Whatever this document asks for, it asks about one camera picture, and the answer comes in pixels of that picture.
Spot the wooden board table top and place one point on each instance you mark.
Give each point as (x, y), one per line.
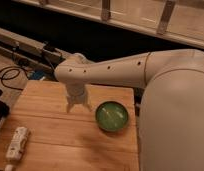
(70, 140)

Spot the black adapter on rail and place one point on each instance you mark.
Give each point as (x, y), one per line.
(48, 47)

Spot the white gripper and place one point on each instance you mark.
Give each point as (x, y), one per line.
(77, 94)

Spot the green ceramic bowl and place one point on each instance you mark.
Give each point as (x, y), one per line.
(111, 116)

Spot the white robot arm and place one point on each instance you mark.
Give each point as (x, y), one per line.
(171, 121)

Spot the blue object on floor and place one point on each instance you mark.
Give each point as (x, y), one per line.
(37, 75)

